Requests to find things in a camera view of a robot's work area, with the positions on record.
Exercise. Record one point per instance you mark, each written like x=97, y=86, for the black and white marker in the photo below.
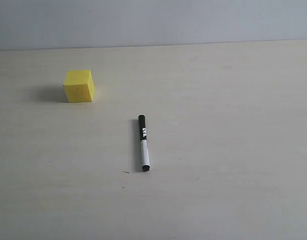
x=144, y=151

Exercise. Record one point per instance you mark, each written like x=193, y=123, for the yellow foam cube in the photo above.
x=79, y=86

